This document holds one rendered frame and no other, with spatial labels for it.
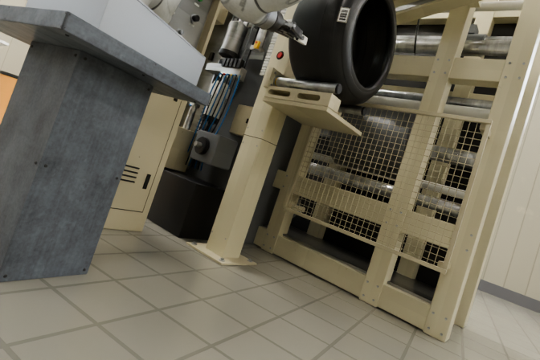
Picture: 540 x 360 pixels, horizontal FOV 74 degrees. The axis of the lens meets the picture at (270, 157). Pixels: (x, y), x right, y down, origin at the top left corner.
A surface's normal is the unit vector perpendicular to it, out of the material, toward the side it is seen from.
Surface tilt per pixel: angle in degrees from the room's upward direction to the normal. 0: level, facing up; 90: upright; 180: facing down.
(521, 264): 90
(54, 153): 90
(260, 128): 90
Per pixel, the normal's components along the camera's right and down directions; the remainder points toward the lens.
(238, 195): -0.58, -0.24
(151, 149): 0.75, 0.22
